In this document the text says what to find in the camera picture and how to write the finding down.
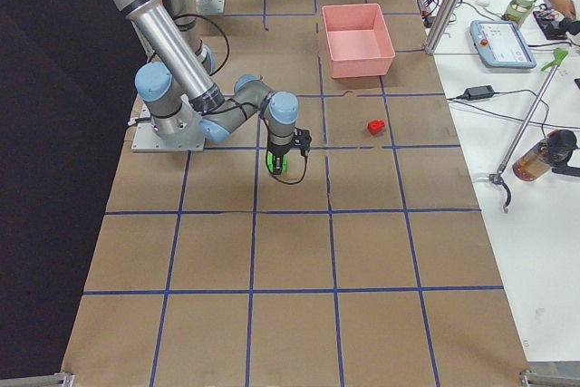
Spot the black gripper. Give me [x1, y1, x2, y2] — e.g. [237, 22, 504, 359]
[266, 135, 294, 156]

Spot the green block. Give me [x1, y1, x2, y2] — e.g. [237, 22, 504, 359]
[266, 152, 288, 176]

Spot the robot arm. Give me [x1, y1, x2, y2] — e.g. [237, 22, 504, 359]
[113, 0, 311, 178]

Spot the pink plastic box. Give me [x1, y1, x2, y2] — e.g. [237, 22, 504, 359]
[322, 4, 395, 79]

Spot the red block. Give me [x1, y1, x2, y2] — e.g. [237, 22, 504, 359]
[366, 120, 386, 135]

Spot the small black power adapter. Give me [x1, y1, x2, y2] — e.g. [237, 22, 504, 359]
[462, 85, 496, 101]

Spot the teach pendant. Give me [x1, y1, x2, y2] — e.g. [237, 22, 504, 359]
[469, 20, 537, 70]

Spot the brown drink bottle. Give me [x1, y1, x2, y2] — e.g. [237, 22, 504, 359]
[512, 129, 579, 181]

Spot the green water bottle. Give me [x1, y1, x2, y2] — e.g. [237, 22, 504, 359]
[502, 0, 537, 28]

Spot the black camera cable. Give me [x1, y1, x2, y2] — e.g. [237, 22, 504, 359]
[265, 146, 312, 187]

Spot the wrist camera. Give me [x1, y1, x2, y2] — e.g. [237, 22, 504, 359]
[293, 128, 312, 158]

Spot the green handled reacher grabber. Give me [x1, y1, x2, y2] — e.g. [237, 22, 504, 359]
[487, 47, 570, 214]

